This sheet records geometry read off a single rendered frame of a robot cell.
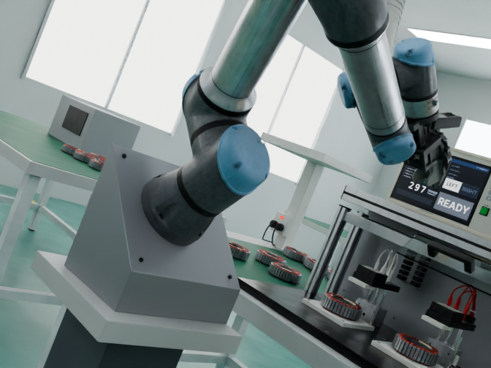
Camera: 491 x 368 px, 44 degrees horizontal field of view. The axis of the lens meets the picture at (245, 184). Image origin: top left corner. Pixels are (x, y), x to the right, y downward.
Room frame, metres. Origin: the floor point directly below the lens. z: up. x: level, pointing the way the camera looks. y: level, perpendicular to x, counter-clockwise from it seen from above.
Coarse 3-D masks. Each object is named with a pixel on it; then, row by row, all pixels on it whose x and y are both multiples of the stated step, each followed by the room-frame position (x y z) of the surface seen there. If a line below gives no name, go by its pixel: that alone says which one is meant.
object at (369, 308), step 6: (360, 300) 1.76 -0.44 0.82; (366, 300) 1.76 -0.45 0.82; (360, 306) 1.75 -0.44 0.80; (366, 306) 1.74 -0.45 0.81; (372, 306) 1.73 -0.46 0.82; (366, 312) 1.73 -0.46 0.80; (372, 312) 1.72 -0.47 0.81; (378, 312) 1.71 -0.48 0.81; (384, 312) 1.74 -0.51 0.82; (360, 318) 1.74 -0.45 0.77; (366, 318) 1.73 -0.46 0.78; (378, 318) 1.72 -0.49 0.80; (378, 324) 1.73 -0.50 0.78
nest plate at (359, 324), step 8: (312, 304) 1.63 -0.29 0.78; (320, 304) 1.66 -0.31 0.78; (320, 312) 1.60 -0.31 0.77; (328, 312) 1.60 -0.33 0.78; (336, 320) 1.56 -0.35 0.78; (344, 320) 1.58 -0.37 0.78; (360, 320) 1.67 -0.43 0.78; (352, 328) 1.58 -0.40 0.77; (360, 328) 1.60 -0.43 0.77; (368, 328) 1.63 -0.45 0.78
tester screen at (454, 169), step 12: (408, 168) 1.78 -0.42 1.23; (456, 168) 1.68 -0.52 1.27; (468, 168) 1.66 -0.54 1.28; (480, 168) 1.64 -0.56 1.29; (408, 180) 1.77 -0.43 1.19; (420, 180) 1.75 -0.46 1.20; (444, 180) 1.70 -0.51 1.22; (468, 180) 1.65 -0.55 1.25; (480, 180) 1.63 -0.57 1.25; (432, 192) 1.71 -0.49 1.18; (444, 192) 1.69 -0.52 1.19; (456, 192) 1.66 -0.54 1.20; (420, 204) 1.72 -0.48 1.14; (432, 204) 1.70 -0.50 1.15
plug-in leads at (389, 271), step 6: (384, 252) 1.77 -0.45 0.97; (390, 252) 1.78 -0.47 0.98; (378, 258) 1.76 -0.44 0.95; (390, 258) 1.77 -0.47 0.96; (378, 264) 1.76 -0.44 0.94; (384, 264) 1.74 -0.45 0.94; (390, 264) 1.78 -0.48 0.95; (396, 264) 1.75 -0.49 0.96; (384, 270) 1.77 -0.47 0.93; (390, 270) 1.73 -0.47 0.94; (390, 276) 1.74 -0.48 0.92
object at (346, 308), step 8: (328, 296) 1.63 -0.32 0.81; (336, 296) 1.68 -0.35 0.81; (328, 304) 1.62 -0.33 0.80; (336, 304) 1.60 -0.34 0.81; (344, 304) 1.60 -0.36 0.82; (352, 304) 1.66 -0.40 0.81; (336, 312) 1.60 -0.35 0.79; (344, 312) 1.60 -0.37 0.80; (352, 312) 1.60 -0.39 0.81; (360, 312) 1.62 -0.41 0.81; (352, 320) 1.62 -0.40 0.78
